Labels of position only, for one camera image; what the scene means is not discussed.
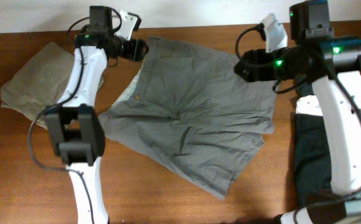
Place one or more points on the folded khaki shorts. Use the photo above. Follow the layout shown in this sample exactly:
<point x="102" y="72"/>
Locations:
<point x="51" y="76"/>

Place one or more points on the dark green garment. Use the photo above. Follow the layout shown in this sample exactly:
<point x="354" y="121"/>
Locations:
<point x="312" y="161"/>

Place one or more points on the grey-green shorts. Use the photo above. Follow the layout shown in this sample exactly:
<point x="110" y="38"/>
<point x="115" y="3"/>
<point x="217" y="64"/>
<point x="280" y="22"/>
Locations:
<point x="189" y="111"/>

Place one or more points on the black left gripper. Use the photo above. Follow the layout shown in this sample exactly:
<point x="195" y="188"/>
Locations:
<point x="140" y="50"/>

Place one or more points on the white garment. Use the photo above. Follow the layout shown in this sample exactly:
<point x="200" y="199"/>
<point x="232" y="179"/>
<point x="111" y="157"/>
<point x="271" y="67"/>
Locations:
<point x="305" y="107"/>

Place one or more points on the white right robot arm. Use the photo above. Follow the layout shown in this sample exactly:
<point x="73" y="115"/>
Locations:
<point x="332" y="65"/>

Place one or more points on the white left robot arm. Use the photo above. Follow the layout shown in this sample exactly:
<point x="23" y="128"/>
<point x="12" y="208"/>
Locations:
<point x="75" y="132"/>

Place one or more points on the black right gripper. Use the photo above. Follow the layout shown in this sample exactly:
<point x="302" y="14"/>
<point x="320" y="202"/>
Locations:
<point x="244" y="66"/>

